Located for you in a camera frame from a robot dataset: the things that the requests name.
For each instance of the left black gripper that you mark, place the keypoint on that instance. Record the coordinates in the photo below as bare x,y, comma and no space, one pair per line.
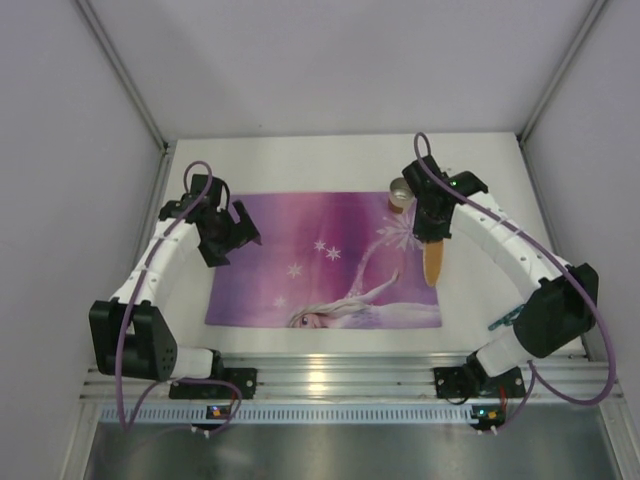
232,240

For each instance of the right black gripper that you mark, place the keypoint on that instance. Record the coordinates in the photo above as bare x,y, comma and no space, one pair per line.
431,230

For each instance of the round wooden plate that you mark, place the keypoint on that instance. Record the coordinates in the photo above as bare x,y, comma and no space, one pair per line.
432,258

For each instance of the metal cup with brown sleeve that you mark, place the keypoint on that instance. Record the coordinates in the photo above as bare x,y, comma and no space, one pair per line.
400,197

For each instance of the purple printed placemat cloth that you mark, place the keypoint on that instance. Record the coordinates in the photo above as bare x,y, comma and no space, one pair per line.
329,260

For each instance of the teal handled fork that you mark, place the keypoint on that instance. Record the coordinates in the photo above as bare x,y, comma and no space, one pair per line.
493,326

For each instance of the teal handled spoon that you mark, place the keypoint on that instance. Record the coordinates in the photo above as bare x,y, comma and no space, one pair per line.
509,318

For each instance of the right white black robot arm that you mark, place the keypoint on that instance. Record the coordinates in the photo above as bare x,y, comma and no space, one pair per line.
554,312

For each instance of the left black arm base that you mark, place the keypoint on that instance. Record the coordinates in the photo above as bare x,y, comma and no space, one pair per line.
235,383

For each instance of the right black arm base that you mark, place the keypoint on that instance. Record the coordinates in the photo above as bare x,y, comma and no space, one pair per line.
452,383

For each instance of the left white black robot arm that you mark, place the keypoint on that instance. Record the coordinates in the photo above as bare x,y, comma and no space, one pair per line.
131,337

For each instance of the aluminium mounting rail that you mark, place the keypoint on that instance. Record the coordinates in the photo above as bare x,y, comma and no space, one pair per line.
335,378

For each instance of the slotted grey cable duct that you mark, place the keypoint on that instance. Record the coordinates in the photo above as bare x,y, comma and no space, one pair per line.
271,414

